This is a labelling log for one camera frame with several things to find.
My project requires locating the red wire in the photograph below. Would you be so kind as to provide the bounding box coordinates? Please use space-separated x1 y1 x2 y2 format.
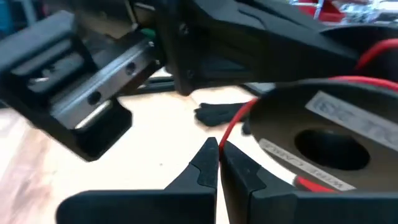
219 39 398 194

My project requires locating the red storage bin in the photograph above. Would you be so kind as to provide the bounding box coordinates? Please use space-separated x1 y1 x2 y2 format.
297 0 346 23

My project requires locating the black metal table frame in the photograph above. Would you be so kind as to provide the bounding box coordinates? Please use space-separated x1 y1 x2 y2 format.
123 75 175 96

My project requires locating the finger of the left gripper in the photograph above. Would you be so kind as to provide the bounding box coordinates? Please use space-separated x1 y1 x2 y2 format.
155 0 360 96

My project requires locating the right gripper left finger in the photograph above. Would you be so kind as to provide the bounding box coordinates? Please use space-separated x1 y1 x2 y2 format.
55 136 220 224

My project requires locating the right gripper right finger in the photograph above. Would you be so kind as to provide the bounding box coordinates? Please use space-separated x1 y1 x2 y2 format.
220 140 398 224

